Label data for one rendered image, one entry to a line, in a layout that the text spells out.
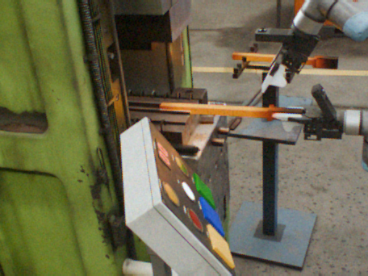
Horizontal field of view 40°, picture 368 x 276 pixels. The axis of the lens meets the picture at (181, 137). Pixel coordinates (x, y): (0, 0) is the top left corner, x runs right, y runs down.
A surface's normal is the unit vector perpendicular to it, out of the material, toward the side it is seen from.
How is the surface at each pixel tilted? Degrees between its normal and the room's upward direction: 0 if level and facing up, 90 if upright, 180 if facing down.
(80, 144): 89
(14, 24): 89
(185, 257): 90
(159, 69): 90
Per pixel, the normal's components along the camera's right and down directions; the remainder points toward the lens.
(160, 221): 0.14, 0.49
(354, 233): -0.08, -0.86
